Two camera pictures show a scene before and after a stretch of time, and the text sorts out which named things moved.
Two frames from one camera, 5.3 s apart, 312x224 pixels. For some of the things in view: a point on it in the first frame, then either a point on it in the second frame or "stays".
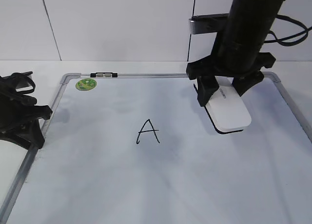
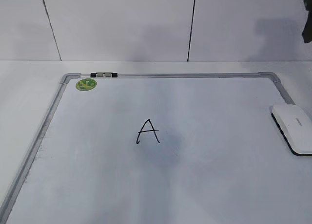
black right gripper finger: [207, 86] → [307, 31]
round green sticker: [86, 84] stays
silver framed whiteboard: [128, 148] stays
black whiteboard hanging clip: [104, 75] stays
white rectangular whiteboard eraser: [228, 111] → [296, 124]
